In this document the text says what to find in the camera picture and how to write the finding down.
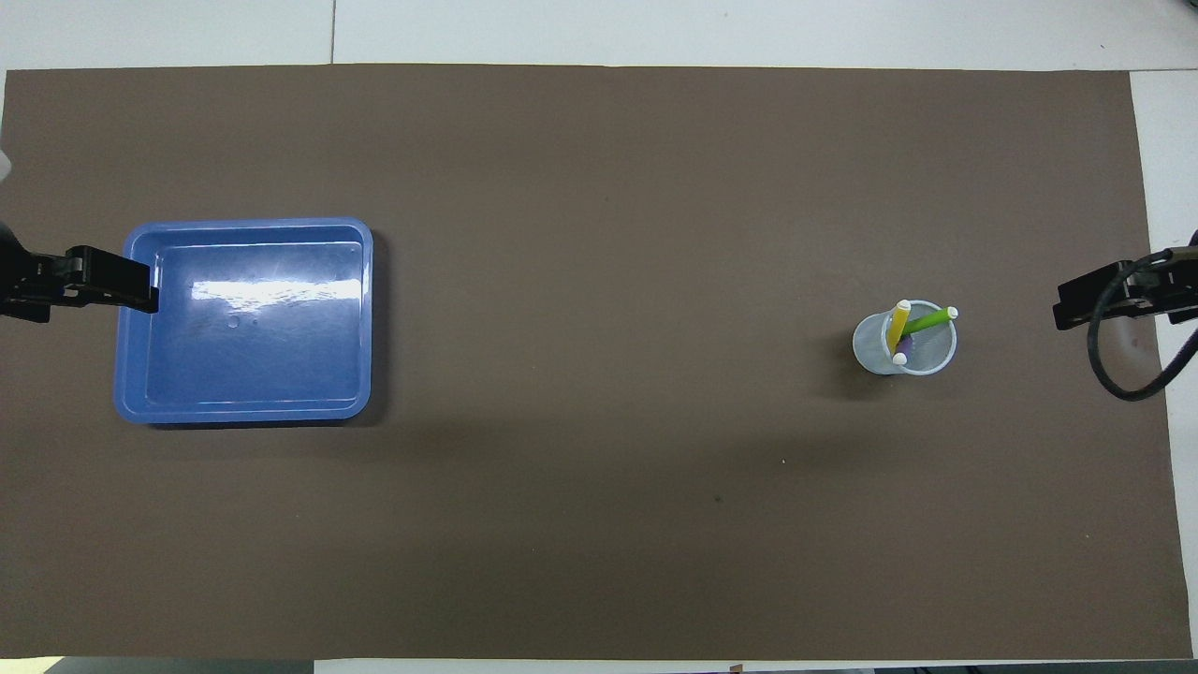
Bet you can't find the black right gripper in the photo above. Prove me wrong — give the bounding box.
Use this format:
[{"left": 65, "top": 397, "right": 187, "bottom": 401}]
[{"left": 1054, "top": 245, "right": 1198, "bottom": 331}]

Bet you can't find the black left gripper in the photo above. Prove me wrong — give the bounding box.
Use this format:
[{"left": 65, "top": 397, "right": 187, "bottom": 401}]
[{"left": 0, "top": 221, "right": 160, "bottom": 324}]

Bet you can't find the green marker pen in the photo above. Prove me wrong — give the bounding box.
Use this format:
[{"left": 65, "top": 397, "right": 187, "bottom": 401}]
[{"left": 903, "top": 306, "right": 959, "bottom": 338}]

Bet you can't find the blue plastic tray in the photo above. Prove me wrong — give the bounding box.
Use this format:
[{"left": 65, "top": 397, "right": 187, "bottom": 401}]
[{"left": 113, "top": 217, "right": 374, "bottom": 427}]

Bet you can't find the translucent plastic cup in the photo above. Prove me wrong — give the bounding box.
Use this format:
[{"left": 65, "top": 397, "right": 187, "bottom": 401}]
[{"left": 852, "top": 299, "right": 959, "bottom": 377}]

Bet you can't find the brown table mat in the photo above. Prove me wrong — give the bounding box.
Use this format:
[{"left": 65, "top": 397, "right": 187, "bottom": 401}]
[{"left": 0, "top": 64, "right": 1194, "bottom": 661}]

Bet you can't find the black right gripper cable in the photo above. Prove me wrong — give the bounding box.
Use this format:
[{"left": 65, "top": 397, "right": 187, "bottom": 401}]
[{"left": 1086, "top": 248, "right": 1198, "bottom": 402}]

